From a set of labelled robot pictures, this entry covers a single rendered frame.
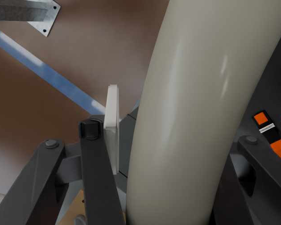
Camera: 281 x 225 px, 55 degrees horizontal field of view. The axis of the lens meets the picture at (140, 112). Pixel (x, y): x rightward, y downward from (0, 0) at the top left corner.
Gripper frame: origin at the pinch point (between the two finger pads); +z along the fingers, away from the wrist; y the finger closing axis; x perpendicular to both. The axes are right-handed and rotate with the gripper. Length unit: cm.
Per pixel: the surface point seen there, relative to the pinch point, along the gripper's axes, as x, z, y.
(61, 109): -61, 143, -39
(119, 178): -41, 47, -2
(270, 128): -51, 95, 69
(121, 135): -39, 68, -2
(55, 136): -81, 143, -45
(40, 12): -4, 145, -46
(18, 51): -28, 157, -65
